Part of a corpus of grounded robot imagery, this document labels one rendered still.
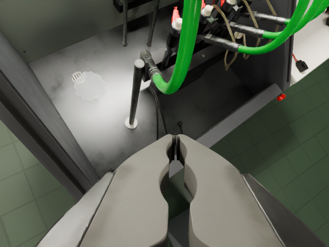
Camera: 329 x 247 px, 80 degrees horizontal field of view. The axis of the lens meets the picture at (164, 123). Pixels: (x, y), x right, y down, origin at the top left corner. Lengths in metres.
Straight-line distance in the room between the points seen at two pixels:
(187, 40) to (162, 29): 0.67
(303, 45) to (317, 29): 0.11
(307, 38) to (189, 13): 0.76
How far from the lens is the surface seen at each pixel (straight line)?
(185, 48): 0.18
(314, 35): 0.94
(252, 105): 0.67
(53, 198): 1.52
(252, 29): 0.54
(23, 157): 1.60
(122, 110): 0.66
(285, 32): 0.40
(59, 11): 0.69
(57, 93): 0.71
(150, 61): 0.34
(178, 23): 0.45
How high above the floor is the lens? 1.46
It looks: 70 degrees down
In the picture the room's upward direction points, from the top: 36 degrees clockwise
